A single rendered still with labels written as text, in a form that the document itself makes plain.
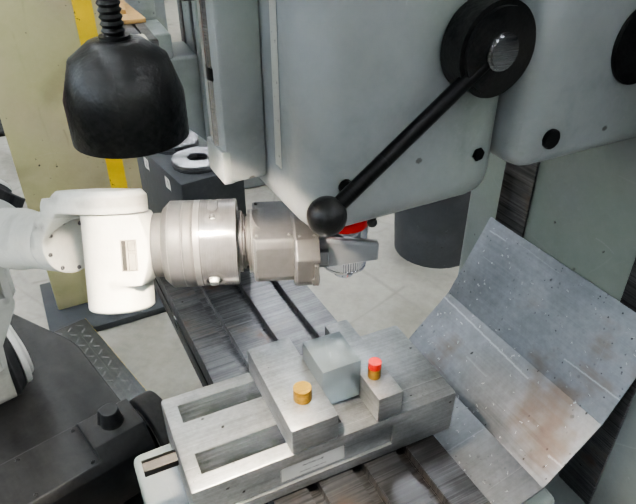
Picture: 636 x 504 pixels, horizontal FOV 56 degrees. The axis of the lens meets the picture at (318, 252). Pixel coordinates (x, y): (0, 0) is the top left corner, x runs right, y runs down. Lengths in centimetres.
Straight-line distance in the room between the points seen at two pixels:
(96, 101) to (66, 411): 114
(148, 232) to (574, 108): 40
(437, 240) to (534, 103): 219
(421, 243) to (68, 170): 149
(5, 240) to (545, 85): 57
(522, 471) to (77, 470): 82
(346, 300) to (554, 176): 175
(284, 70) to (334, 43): 5
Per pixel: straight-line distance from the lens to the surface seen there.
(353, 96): 44
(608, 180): 84
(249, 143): 51
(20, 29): 222
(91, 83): 37
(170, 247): 58
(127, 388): 170
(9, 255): 75
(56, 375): 154
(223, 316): 103
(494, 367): 96
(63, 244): 69
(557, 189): 90
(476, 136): 53
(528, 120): 54
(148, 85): 37
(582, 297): 90
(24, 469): 135
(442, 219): 264
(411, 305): 256
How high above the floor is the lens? 157
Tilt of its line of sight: 33 degrees down
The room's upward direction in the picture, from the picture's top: straight up
